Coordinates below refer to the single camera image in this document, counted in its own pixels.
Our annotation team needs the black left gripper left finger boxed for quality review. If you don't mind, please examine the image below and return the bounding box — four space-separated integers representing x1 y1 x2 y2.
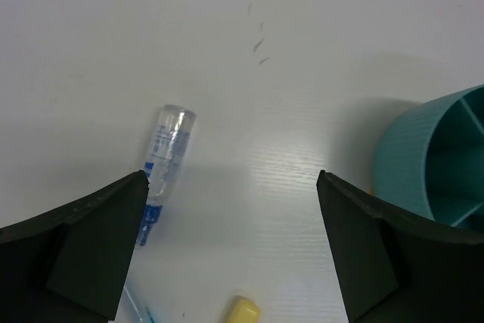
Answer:
1 171 148 322

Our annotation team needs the yellow highlighter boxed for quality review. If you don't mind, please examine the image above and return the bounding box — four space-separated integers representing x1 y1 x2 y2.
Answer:
220 296 261 323

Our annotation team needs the blue highlighter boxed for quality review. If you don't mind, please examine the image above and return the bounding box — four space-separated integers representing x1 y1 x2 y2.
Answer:
121 283 157 323

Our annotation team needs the clear blue glue stick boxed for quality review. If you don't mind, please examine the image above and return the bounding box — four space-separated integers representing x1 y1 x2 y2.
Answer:
136 104 196 247

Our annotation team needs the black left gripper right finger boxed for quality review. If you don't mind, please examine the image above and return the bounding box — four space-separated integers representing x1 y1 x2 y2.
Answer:
317 170 483 322

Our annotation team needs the teal round divided organizer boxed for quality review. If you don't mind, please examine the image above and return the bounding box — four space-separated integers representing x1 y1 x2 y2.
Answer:
372 85 483 231

